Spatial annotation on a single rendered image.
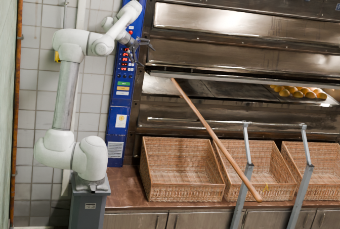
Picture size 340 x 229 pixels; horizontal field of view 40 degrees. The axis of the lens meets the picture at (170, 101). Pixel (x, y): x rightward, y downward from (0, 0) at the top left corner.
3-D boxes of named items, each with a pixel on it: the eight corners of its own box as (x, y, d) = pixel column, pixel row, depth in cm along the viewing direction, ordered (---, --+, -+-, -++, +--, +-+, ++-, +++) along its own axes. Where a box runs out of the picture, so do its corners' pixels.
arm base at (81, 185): (75, 195, 248) (76, 186, 246) (73, 173, 267) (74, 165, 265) (109, 195, 253) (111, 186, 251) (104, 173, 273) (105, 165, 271)
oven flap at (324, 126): (137, 127, 355) (139, 101, 354) (337, 134, 406) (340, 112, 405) (138, 127, 351) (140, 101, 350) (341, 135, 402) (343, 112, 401)
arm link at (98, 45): (116, 33, 260) (92, 29, 260) (113, 39, 243) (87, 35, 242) (113, 55, 264) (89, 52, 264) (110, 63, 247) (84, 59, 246)
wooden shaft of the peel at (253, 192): (262, 203, 238) (263, 199, 237) (257, 204, 238) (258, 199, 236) (174, 80, 388) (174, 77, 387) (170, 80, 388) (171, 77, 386)
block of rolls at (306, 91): (252, 72, 448) (253, 66, 446) (296, 76, 462) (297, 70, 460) (281, 97, 394) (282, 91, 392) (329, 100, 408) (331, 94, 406)
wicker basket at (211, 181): (136, 166, 369) (141, 135, 358) (203, 168, 384) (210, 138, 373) (147, 202, 325) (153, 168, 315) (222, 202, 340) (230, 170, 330)
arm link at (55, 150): (70, 173, 248) (28, 167, 247) (74, 167, 264) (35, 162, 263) (91, 30, 245) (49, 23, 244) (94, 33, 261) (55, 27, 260)
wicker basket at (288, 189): (205, 167, 384) (211, 138, 374) (266, 168, 401) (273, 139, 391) (226, 202, 342) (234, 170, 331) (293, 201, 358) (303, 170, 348)
